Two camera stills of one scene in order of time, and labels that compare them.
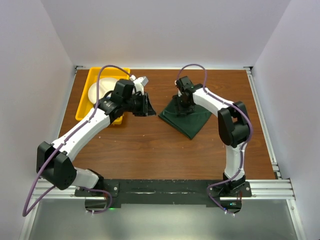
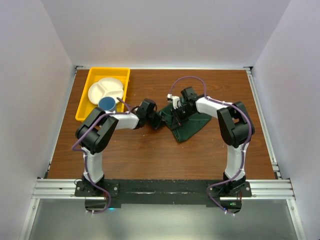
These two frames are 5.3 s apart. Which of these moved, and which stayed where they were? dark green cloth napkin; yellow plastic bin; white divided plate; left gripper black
Moved: left gripper black; dark green cloth napkin
Stayed: yellow plastic bin; white divided plate
